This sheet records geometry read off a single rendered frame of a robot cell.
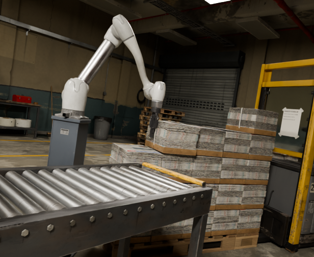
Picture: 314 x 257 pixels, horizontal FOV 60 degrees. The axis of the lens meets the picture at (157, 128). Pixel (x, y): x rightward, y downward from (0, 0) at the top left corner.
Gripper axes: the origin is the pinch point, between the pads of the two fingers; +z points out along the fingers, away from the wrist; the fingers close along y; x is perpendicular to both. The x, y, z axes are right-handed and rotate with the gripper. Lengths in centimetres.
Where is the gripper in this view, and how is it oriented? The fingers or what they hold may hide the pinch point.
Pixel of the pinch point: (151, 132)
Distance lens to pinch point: 220.5
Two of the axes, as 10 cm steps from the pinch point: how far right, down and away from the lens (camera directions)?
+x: -8.8, -1.3, -4.6
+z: -1.7, 9.8, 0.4
